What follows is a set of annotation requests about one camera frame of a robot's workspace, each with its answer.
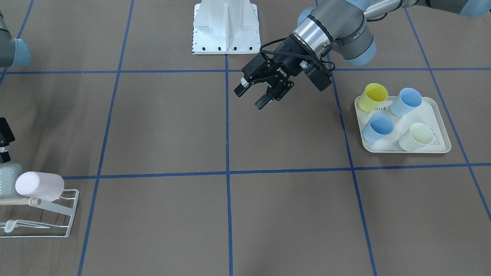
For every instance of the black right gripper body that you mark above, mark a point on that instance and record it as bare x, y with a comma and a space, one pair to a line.
4, 137

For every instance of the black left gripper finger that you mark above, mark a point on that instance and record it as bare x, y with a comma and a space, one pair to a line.
242, 88
263, 101

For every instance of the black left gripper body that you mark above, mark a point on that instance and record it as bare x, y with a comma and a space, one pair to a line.
284, 57

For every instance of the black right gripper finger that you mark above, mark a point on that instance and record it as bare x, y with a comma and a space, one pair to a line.
4, 155

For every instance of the grey plastic cup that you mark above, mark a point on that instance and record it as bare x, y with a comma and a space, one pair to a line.
9, 173

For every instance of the pink plastic cup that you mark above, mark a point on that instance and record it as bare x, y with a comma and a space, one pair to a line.
39, 185

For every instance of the pale green cup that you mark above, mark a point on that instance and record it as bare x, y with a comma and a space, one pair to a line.
416, 137

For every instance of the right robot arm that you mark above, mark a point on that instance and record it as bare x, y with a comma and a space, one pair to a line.
14, 52

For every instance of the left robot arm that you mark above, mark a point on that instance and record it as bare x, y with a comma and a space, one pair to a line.
334, 25

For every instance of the yellow plastic cup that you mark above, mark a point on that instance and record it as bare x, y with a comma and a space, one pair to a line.
373, 95

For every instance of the light blue cup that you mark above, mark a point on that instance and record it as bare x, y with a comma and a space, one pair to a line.
377, 127
407, 100

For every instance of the cream plastic tray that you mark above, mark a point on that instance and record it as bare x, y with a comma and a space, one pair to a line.
427, 113

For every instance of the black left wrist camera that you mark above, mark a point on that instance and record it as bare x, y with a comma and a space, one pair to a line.
319, 75

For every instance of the white camera mast base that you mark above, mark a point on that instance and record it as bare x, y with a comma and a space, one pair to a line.
225, 27

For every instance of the white wire cup rack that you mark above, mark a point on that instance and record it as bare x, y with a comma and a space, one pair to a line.
36, 218

